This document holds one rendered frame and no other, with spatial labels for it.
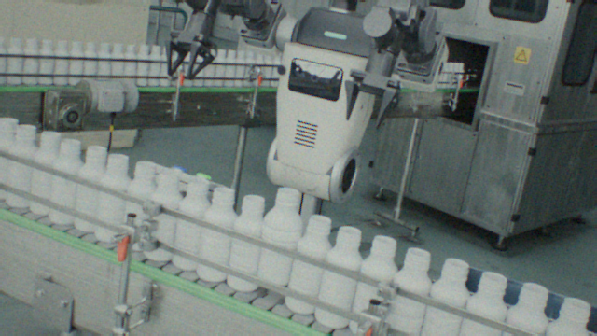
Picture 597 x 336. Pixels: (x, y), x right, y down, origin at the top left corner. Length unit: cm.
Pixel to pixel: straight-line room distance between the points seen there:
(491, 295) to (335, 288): 25
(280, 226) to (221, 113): 216
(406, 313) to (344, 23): 90
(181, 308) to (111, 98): 156
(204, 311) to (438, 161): 392
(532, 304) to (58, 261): 88
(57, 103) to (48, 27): 265
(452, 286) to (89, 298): 70
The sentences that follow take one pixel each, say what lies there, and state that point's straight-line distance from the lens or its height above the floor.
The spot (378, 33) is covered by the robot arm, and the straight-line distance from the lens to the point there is 138.
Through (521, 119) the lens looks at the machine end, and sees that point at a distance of 473.
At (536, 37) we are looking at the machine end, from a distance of 471.
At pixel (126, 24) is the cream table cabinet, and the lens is 561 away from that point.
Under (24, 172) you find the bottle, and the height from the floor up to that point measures 108.
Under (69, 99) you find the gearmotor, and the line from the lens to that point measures 272.
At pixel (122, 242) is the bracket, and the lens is 124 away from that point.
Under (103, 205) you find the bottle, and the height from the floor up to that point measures 107.
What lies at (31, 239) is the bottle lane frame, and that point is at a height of 96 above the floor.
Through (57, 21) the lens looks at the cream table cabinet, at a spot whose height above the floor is 97.
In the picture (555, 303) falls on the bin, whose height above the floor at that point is 93.
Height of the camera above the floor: 154
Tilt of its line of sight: 14 degrees down
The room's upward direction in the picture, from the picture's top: 10 degrees clockwise
